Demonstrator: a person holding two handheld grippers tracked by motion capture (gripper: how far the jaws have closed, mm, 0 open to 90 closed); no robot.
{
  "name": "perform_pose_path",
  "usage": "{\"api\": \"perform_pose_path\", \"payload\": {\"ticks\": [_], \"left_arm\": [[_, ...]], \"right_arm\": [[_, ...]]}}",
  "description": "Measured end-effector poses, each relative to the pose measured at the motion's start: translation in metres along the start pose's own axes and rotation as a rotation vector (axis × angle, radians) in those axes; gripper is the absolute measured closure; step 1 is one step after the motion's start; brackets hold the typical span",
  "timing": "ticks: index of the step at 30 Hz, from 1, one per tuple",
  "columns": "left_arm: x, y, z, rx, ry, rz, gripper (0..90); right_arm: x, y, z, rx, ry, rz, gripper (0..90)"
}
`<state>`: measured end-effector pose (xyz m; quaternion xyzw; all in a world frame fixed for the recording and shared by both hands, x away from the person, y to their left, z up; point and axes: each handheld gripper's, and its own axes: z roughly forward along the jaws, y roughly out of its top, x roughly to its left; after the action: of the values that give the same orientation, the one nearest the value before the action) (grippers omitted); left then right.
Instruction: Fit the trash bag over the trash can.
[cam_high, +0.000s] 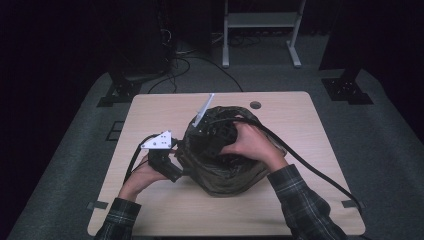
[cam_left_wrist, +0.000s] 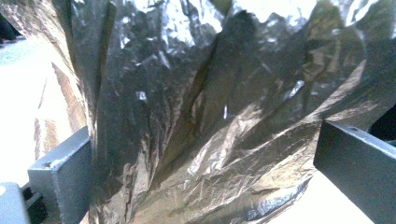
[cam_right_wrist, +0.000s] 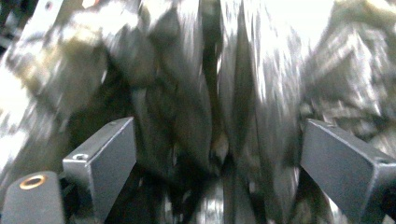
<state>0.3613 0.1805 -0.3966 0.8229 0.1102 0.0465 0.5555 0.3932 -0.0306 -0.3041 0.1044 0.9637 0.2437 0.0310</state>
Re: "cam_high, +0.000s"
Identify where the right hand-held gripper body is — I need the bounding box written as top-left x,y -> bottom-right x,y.
191,93 -> 240,159

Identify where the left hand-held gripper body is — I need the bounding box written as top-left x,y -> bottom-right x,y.
139,129 -> 185,184

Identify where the black garbage bag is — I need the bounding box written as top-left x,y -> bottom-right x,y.
174,105 -> 288,198

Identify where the person's left hand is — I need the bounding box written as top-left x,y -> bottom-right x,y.
118,153 -> 171,203

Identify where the person's right hand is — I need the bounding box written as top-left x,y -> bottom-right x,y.
219,120 -> 290,173

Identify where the black stand base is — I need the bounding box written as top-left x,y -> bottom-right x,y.
96,63 -> 144,108
319,63 -> 374,106

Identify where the grey tape tab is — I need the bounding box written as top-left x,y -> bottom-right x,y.
341,199 -> 366,209
87,200 -> 109,211

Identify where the dark equipment cabinet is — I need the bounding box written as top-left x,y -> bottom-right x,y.
106,0 -> 175,81

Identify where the white metal stand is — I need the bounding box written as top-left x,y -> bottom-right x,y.
222,0 -> 307,69

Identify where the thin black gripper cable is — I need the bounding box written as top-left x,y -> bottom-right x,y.
123,133 -> 161,186

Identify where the black floor cable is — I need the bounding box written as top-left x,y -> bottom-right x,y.
148,56 -> 244,94

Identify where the thick black gripper cable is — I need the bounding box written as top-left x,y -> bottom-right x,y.
213,114 -> 366,218

